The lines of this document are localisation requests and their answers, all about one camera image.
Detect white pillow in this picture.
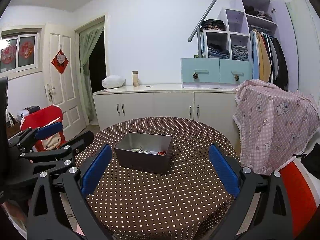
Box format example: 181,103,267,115
101,75,126,89

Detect green curtain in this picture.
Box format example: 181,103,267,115
79,21,105,125

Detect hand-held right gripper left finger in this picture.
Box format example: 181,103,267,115
26,144,114,240

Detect white low cabinet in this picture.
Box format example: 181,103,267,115
92,84,240,133

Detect black and white device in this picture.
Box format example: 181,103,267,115
21,106,41,117

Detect red window decal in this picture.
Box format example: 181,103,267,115
1,45,15,64
19,41,33,60

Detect dark folded clothes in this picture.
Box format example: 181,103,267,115
208,43,230,59

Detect metal door handle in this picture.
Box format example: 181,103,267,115
44,84,56,99

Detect black bag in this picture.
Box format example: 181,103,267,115
300,142,320,178

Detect brown polka dot tablecloth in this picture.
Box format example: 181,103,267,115
75,116,240,240

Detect grey folded clothes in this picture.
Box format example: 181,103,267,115
231,45,249,61

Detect red and white object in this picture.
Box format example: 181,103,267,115
279,160,319,240

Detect grey metal handrail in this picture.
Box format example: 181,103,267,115
187,0,267,58

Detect pile of dark clothes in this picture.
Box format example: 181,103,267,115
244,5,273,22

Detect grey metal box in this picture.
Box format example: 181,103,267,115
114,132,173,175

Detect row of hanging clothes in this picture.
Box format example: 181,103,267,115
249,27,289,89

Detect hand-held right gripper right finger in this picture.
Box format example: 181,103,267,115
208,143,294,240

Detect white framed window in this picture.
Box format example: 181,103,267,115
0,29,42,74

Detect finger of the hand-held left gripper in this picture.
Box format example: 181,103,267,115
7,122,63,153
19,130,95,174

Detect white cubby shelf unit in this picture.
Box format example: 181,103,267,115
199,0,278,62

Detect red diamond door decoration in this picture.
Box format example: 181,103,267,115
51,49,69,75

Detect lavender wardrobe door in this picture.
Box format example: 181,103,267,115
271,0,299,92

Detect white panel door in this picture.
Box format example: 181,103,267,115
41,24,87,140

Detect pink printed blanket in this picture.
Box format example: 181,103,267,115
232,79,320,175

